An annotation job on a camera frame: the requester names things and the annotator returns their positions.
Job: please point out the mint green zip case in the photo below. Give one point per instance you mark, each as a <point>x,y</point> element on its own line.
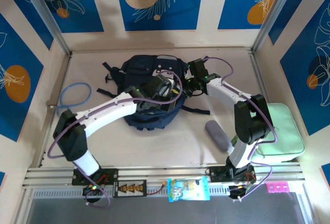
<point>286,131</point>

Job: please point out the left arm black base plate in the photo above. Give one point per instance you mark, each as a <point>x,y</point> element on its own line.
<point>111,175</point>

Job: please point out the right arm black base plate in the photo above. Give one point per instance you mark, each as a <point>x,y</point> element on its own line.
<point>216,175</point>

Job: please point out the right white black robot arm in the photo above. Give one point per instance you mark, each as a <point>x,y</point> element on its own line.
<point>252,120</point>

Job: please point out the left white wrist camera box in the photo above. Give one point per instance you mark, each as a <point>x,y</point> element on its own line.
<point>170,83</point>

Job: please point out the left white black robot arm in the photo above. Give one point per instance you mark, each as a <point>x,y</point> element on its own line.
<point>108,113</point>

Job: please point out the aluminium frame rail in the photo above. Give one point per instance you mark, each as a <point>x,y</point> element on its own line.
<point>159,173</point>

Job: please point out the navy blue backpack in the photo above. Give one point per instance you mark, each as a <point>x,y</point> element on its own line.
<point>144,120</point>

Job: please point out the aluminium frame post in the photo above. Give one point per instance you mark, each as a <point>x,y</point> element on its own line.
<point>46,15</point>
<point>273,15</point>

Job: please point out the small green bottle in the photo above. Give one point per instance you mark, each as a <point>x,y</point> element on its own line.
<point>234,141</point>

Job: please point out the blue floral wall poster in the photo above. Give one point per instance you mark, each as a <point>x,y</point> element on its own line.
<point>296,79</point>
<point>232,2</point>
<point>15,53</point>
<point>180,9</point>
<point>294,12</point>
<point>85,7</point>
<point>32,12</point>

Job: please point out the blue snack packet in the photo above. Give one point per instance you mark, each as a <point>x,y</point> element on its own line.
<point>188,189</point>

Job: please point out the pink pill box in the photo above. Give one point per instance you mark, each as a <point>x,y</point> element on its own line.
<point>277,187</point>

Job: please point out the grey glasses case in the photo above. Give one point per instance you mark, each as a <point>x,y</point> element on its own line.
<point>217,135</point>

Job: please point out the black power distribution board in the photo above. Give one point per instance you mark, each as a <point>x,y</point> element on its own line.
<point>130,188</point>

